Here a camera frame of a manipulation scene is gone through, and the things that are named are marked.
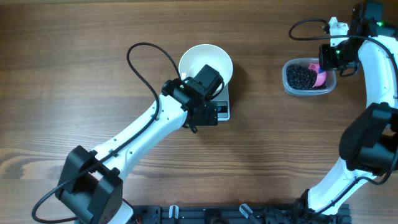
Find pink scoop blue handle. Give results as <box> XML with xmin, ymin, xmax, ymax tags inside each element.
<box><xmin>308</xmin><ymin>63</ymin><xmax>326</xmax><ymax>88</ymax></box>

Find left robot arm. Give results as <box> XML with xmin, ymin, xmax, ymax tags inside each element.
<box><xmin>55</xmin><ymin>65</ymin><xmax>226</xmax><ymax>224</ymax></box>

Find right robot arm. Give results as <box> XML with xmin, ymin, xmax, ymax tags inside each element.
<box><xmin>292</xmin><ymin>1</ymin><xmax>397</xmax><ymax>223</ymax></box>

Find white digital kitchen scale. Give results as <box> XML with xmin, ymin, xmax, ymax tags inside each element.
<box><xmin>182</xmin><ymin>73</ymin><xmax>231</xmax><ymax>122</ymax></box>

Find white bowl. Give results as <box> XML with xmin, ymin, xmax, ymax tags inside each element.
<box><xmin>178</xmin><ymin>44</ymin><xmax>233</xmax><ymax>85</ymax></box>

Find black beans in container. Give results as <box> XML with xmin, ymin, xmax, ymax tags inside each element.
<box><xmin>286</xmin><ymin>64</ymin><xmax>326</xmax><ymax>90</ymax></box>

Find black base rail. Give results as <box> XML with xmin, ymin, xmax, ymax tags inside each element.
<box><xmin>129</xmin><ymin>204</ymin><xmax>352</xmax><ymax>224</ymax></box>

